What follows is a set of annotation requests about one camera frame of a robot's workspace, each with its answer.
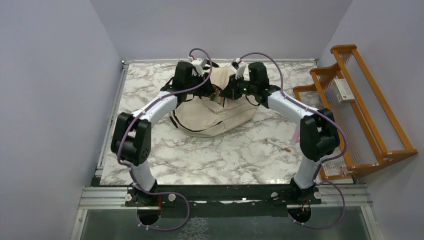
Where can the pink highlighter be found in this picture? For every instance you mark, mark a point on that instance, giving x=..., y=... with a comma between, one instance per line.
x=295, y=137

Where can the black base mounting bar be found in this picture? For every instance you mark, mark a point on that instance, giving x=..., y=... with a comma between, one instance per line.
x=203, y=201

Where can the cream canvas backpack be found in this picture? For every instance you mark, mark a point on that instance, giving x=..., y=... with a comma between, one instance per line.
x=199, y=117

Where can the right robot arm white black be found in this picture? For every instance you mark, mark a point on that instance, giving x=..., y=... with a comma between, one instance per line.
x=318, y=136

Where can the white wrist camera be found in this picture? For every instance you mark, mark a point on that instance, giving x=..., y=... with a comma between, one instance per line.
x=239, y=65
x=198, y=66

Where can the small white box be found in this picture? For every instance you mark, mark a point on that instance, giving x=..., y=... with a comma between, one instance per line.
x=342, y=90

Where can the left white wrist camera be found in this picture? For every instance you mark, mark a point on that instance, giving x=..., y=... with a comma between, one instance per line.
x=198, y=66

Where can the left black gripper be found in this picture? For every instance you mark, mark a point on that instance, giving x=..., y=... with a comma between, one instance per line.
x=205, y=90

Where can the brown white marker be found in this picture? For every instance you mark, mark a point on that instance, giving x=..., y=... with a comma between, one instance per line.
x=278, y=145

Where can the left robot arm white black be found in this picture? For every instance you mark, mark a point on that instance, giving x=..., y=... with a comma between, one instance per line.
x=131, y=140

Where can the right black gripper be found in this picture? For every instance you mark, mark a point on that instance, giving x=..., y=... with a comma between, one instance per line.
x=230, y=90

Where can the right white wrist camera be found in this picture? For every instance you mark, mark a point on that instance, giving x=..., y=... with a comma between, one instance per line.
x=239, y=65

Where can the orange highlighter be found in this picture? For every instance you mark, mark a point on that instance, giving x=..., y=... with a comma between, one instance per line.
x=217, y=89

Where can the wooden shelf rack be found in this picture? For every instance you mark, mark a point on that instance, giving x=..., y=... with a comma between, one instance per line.
x=375, y=137

